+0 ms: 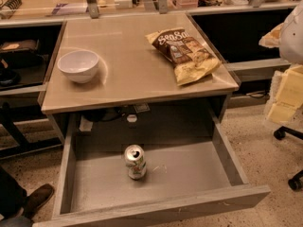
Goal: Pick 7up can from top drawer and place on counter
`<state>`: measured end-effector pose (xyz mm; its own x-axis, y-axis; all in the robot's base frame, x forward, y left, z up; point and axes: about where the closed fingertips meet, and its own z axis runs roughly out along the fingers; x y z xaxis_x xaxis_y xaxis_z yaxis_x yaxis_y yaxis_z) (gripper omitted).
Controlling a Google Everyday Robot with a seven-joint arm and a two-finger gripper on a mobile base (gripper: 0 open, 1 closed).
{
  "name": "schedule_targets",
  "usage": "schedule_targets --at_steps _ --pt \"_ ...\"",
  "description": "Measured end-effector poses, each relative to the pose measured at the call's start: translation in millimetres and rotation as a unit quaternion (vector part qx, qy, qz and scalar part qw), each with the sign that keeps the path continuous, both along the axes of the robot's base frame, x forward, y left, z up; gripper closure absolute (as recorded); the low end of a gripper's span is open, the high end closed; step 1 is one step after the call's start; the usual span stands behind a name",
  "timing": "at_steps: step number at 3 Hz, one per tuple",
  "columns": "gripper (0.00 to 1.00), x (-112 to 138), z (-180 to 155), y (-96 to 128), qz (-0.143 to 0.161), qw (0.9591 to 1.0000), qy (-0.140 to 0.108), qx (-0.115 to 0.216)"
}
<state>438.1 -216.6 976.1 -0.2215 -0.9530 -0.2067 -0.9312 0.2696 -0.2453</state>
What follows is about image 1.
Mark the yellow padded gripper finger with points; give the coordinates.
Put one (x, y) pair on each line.
(286, 94)

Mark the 7up soda can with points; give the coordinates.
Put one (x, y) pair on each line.
(134, 157)

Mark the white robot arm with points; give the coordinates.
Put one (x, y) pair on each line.
(291, 37)

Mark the open grey wooden drawer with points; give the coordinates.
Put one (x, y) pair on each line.
(192, 171)

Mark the grey counter cabinet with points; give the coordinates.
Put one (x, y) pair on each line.
(131, 71)

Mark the sea salt chip bag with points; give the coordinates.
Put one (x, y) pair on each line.
(191, 60)

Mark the white ceramic bowl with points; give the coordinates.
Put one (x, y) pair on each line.
(79, 66)

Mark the brown leather shoe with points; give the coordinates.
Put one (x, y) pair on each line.
(37, 199)

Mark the black spiral whisk tool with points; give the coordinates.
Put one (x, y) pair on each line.
(9, 7)

